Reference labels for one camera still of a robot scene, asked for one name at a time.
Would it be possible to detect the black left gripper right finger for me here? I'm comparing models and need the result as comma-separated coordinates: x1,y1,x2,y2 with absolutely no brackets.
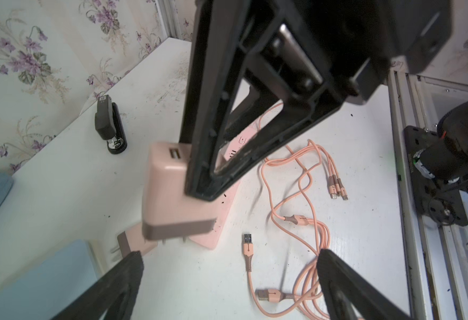
317,249,410,320

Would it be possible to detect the black stapler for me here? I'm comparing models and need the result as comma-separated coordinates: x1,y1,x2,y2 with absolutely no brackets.
95,95,127,155

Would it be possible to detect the pink power strip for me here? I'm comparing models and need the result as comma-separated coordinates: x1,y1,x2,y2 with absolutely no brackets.
187,119,259,251

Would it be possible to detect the aluminium mounting rail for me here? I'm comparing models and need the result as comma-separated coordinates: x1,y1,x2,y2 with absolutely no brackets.
387,71,468,319

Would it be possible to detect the pink multi-head charging cable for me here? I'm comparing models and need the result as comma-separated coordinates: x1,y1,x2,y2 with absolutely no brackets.
241,101,349,281

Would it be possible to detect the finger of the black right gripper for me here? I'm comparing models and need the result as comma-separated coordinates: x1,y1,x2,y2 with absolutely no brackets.
177,0,275,145
183,51,343,202

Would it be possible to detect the far blue kitchen scale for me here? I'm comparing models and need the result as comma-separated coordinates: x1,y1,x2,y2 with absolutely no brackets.
0,240,100,319

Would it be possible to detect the pink USB charger adapter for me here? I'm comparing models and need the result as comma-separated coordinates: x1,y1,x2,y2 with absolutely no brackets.
141,142,232,241

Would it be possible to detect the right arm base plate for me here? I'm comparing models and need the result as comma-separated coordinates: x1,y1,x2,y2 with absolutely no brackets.
403,125,468,227

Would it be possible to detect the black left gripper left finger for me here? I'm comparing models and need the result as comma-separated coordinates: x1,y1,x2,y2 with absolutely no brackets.
54,251,144,319

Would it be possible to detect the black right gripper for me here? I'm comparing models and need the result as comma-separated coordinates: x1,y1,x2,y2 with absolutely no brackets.
253,0,453,105

